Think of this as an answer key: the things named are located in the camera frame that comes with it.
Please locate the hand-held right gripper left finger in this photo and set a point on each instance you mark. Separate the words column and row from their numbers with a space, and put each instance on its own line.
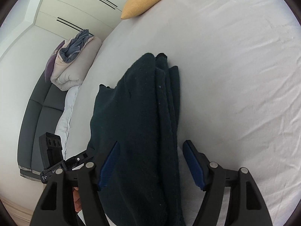
column 109, row 167

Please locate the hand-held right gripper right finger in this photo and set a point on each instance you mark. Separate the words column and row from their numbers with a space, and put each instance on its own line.
column 194, row 164

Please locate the dark green sweater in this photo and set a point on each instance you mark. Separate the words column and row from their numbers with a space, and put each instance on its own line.
column 141, row 110

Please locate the person's left hand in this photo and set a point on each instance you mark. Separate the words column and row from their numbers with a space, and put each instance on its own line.
column 77, row 200

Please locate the dark grey upholstered headboard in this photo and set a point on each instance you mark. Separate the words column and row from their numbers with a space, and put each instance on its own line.
column 37, row 122

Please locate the crumpled white quilt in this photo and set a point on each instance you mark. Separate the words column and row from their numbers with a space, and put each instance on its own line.
column 68, row 113

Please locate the folded beige duvet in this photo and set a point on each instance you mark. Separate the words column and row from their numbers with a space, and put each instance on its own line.
column 77, row 70

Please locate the purple pillow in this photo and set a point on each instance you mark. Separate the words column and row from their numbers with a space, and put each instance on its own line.
column 50, row 66

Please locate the white bed sheet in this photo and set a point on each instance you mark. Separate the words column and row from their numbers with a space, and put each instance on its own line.
column 235, row 75

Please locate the blue grey folded cloth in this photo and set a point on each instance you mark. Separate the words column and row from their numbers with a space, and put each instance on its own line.
column 73, row 47

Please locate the cream wardrobe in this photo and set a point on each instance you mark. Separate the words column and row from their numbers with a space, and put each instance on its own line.
column 58, row 4

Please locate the yellow pillow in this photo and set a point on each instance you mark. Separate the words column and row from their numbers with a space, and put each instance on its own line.
column 145, row 0

